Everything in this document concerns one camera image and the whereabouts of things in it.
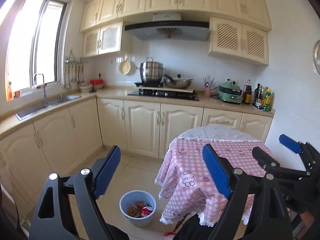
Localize hanging utensil rack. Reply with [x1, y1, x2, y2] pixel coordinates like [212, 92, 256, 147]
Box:
[63, 49, 86, 89]

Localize chrome faucet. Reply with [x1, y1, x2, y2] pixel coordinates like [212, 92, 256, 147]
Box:
[34, 73, 48, 108]

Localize red bowl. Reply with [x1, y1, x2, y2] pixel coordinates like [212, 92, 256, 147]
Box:
[90, 79, 104, 90]

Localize cream cabinets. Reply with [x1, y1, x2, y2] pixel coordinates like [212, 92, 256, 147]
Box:
[80, 0, 271, 66]
[1, 95, 274, 215]

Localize window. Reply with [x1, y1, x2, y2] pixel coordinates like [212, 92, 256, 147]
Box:
[5, 0, 67, 101]

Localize green yellow oil bottle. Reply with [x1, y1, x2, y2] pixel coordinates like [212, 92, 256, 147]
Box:
[263, 88, 272, 112]

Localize dark soy sauce bottle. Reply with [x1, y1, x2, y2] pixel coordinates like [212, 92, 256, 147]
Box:
[242, 79, 252, 105]

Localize steel wok with lid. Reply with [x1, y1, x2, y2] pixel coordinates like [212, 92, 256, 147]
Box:
[163, 74, 193, 89]

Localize blue trash bin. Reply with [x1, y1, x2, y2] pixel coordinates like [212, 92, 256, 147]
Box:
[119, 190, 157, 228]

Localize steel sink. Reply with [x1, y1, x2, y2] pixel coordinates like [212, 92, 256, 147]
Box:
[15, 95, 81, 121]

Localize green electric cooker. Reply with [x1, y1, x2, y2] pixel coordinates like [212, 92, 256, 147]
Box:
[218, 79, 242, 105]

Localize black gas stove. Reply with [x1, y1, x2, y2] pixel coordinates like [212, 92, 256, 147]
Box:
[127, 82, 199, 101]

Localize pink checked tablecloth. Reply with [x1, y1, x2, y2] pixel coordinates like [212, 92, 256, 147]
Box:
[155, 125, 272, 227]

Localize cream lower cabinets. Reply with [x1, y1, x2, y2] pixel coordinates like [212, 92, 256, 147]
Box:
[1, 95, 274, 215]

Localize steel stacked steamer pot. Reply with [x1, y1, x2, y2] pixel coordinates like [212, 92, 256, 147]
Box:
[136, 57, 165, 84]

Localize round woven trivet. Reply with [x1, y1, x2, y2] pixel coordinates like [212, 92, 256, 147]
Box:
[118, 58, 132, 75]

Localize range hood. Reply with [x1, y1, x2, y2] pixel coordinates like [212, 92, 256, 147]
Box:
[125, 13, 210, 41]

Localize pink utensil holder cup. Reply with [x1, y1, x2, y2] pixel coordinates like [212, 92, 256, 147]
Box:
[204, 87, 212, 98]

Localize cream upper cabinets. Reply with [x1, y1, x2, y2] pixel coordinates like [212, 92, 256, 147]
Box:
[80, 0, 271, 66]

